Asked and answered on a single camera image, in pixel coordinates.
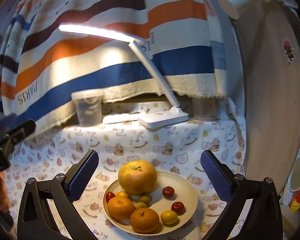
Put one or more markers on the round wooden board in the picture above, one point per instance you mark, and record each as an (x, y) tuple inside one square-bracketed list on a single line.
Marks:
[(270, 105)]

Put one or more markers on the striped cloth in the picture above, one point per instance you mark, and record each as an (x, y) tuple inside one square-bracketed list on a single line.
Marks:
[(90, 80)]

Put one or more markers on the cartoon sticker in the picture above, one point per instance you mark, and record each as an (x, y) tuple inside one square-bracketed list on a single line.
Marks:
[(288, 48)]

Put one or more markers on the printed tablecloth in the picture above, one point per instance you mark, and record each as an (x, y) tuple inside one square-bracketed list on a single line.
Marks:
[(140, 142)]

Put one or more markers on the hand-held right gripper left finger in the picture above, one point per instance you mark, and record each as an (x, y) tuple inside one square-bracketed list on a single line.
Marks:
[(85, 175)]

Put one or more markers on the person's left hand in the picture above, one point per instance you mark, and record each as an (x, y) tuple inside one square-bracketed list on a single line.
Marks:
[(2, 192)]

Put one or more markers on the small red crabapple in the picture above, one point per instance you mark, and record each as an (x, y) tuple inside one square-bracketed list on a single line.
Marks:
[(168, 191), (110, 196), (177, 207)]

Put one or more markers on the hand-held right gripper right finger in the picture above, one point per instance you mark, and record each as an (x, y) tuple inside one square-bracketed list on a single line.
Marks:
[(215, 175)]

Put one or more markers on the cream round plate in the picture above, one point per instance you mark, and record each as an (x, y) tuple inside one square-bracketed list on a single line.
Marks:
[(187, 200)]

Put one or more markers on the white desk lamp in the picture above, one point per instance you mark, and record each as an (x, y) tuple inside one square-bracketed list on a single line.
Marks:
[(165, 118)]

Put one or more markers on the yellow apple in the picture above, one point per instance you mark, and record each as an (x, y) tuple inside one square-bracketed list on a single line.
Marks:
[(137, 177)]

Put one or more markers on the orange tangerine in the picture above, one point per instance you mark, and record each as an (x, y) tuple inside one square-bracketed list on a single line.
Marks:
[(144, 220), (120, 208)]

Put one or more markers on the small yellow plum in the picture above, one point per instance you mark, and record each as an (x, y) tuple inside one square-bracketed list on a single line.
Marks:
[(169, 217), (145, 198), (122, 194), (140, 205)]

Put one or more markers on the clear plastic container with lid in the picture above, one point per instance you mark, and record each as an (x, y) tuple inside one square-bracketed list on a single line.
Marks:
[(87, 112)]

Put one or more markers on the white clip lamp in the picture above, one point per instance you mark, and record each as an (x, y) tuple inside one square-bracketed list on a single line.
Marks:
[(237, 1)]

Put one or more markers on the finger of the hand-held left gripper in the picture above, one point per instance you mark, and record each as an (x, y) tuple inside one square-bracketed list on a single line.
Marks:
[(23, 130), (6, 121)]

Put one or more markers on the yellow toy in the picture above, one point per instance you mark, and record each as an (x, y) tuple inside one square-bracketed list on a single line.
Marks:
[(296, 202)]

